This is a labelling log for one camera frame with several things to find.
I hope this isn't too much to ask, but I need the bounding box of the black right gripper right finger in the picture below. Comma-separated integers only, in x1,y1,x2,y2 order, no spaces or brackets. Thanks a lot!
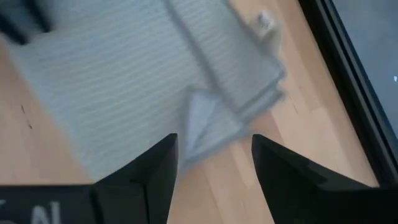
251,133,398,224

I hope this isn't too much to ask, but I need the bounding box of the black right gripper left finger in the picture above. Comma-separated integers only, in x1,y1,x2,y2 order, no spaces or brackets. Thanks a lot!
90,133,179,224

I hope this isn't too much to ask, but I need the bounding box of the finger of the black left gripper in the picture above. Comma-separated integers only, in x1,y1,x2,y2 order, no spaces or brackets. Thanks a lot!
23,0,53,34
0,12,28,45

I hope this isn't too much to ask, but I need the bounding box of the grey microfiber towel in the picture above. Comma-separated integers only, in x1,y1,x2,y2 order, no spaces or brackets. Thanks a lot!
0,0,287,181

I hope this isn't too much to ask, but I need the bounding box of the black table frame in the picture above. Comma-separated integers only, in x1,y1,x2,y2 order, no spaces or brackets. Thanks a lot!
297,0,398,187

